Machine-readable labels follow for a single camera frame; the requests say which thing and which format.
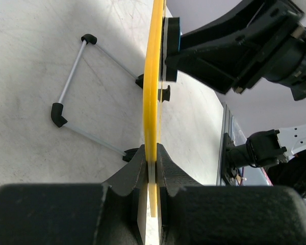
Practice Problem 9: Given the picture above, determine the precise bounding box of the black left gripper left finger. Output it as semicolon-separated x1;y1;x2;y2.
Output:
0;146;146;244

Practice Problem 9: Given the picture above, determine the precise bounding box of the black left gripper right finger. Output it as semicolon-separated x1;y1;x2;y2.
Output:
157;144;306;244

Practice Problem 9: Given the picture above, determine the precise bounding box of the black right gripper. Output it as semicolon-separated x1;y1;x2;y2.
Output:
165;1;306;94

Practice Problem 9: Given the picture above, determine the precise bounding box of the blue black whiteboard eraser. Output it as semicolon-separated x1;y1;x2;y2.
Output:
161;17;181;82

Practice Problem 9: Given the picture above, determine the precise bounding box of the yellow framed whiteboard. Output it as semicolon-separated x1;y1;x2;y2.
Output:
142;0;167;245

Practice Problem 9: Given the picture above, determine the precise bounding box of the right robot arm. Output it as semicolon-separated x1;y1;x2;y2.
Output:
161;1;306;198

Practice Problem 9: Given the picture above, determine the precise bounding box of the aluminium mounting rail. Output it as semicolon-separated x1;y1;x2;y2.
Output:
216;102;246;186

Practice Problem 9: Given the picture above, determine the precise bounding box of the wire whiteboard stand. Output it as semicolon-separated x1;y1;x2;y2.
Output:
50;33;171;162

